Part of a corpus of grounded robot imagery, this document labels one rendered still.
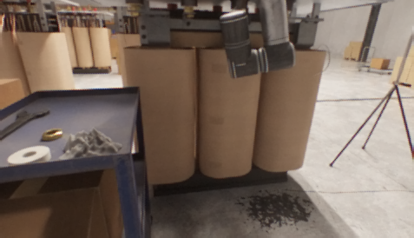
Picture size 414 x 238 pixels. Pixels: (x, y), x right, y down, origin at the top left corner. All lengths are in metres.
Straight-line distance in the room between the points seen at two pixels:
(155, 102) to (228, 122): 0.47
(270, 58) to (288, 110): 0.64
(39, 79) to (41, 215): 2.76
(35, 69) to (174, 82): 2.30
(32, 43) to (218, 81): 2.46
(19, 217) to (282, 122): 1.33
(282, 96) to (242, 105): 0.28
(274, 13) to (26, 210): 0.92
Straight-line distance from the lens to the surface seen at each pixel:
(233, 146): 1.41
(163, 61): 1.17
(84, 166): 0.52
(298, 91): 1.46
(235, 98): 1.28
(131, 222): 0.61
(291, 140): 1.58
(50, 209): 0.58
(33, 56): 3.22
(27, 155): 0.63
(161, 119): 1.26
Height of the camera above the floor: 1.15
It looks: 20 degrees down
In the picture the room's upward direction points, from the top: 1 degrees clockwise
